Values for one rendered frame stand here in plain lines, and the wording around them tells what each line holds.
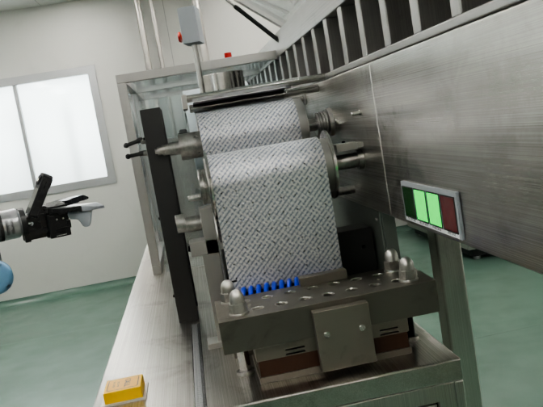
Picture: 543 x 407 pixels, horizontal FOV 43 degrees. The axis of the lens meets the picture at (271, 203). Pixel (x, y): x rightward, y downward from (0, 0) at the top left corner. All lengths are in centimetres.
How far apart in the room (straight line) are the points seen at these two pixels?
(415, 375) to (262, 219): 43
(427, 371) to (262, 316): 30
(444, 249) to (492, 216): 73
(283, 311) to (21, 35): 613
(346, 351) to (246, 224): 33
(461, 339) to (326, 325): 55
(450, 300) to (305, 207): 46
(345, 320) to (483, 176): 43
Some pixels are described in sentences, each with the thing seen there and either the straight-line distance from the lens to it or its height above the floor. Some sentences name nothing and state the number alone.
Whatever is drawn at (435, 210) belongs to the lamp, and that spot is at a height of 118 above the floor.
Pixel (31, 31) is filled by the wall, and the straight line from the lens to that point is 716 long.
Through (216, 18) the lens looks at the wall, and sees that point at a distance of 704.
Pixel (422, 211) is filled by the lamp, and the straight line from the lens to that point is 115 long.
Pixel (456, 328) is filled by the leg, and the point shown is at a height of 81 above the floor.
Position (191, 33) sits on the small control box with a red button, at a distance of 198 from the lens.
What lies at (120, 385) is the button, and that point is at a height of 92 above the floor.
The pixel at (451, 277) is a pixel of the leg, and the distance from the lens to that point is 167.
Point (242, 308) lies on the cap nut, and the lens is 125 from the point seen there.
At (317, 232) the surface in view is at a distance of 142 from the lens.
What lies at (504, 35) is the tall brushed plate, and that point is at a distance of 82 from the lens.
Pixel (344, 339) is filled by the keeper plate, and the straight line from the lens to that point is 125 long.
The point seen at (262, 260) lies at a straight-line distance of 141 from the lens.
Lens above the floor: 136
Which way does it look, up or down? 7 degrees down
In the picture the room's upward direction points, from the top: 10 degrees counter-clockwise
